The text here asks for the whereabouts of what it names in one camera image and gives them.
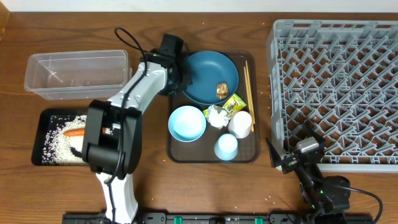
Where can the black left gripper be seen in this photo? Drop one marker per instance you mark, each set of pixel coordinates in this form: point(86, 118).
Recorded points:
point(186, 71)

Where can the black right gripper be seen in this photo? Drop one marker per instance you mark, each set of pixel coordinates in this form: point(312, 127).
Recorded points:
point(290, 163)

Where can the dark blue plate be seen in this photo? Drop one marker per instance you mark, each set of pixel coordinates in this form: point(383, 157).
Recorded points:
point(208, 69)

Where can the brown food scrap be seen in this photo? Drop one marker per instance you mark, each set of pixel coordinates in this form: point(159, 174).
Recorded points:
point(222, 90)

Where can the light blue bowl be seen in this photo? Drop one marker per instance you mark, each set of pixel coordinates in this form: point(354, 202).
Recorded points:
point(186, 124)

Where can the orange carrot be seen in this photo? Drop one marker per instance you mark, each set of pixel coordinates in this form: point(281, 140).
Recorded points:
point(75, 132)

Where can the pile of white rice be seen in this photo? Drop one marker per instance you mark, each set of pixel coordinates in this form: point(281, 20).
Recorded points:
point(63, 150)

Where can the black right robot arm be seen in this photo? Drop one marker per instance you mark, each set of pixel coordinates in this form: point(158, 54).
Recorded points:
point(326, 195)

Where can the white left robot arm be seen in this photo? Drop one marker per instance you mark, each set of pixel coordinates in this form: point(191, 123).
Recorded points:
point(112, 143)

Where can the grey dishwasher rack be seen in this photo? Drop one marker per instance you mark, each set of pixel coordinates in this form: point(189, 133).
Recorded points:
point(340, 79)

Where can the black waste tray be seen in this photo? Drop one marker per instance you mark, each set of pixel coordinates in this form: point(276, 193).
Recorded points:
point(49, 120)

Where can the white plastic cup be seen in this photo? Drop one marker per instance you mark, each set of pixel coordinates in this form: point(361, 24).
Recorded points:
point(240, 124)

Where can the wooden chopstick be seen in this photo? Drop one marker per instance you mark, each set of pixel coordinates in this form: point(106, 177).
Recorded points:
point(252, 127)
point(251, 106)

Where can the light blue plastic cup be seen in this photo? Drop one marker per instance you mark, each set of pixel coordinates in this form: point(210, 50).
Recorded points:
point(226, 147)

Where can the green snack wrapper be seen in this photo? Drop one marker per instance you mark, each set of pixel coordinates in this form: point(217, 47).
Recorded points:
point(233, 105)

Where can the crumpled white paper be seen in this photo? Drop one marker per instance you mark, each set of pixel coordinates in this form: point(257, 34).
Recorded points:
point(216, 116)

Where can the brown serving tray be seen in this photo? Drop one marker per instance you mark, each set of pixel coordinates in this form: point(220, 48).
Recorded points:
point(202, 149)

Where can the clear plastic bin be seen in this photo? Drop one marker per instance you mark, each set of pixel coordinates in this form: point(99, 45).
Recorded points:
point(77, 75)

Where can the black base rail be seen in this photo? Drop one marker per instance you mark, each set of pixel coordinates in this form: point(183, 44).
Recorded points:
point(274, 218)

